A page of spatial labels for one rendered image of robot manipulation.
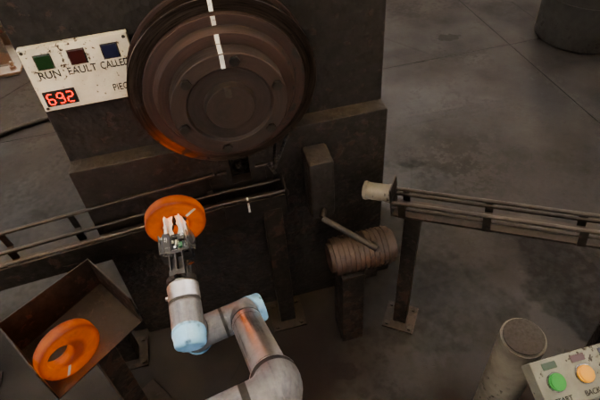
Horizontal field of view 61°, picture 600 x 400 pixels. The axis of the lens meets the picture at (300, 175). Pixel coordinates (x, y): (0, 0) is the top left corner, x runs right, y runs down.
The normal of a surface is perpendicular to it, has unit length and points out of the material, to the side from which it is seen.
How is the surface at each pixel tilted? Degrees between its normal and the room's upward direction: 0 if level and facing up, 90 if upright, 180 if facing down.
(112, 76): 90
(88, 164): 0
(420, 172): 0
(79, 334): 90
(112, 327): 5
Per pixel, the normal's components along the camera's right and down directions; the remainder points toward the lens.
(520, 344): -0.07, -0.72
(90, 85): 0.24, 0.65
